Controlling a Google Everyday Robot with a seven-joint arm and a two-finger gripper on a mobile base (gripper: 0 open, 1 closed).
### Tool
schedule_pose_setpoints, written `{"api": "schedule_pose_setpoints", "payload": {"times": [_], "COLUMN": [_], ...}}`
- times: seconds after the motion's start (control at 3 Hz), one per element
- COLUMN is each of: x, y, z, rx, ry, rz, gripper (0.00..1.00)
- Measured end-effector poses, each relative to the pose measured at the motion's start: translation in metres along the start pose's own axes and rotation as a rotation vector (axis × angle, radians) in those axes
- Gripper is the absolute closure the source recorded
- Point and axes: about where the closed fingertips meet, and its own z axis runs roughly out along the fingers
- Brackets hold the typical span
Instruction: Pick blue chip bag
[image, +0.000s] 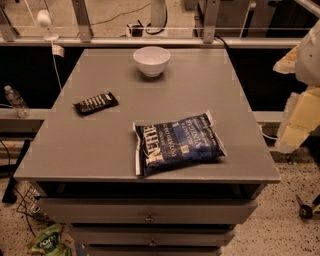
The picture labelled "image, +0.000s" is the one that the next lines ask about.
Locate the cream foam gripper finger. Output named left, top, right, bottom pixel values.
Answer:
left=273, top=46, right=298, bottom=74
left=275, top=86, right=320, bottom=153

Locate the blue kettle chip bag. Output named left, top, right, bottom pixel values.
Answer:
left=133, top=111, right=227, bottom=176

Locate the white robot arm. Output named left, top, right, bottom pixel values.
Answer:
left=273, top=21, right=320, bottom=153

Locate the green snack bag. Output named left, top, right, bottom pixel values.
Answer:
left=27, top=224, right=72, bottom=256

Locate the white ceramic bowl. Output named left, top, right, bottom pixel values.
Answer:
left=133, top=46, right=171, bottom=77

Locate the black power adapter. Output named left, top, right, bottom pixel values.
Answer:
left=126, top=24, right=144, bottom=37

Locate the black snack bar wrapper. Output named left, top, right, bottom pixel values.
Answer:
left=74, top=92, right=118, bottom=116

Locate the grey drawer cabinet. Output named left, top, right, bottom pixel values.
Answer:
left=15, top=49, right=280, bottom=256

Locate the white webcam on stand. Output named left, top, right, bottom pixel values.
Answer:
left=36, top=9, right=59, bottom=42

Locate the clear plastic water bottle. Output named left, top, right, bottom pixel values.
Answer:
left=4, top=85, right=31, bottom=118

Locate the metal railing frame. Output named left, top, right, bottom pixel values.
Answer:
left=1, top=0, right=302, bottom=48

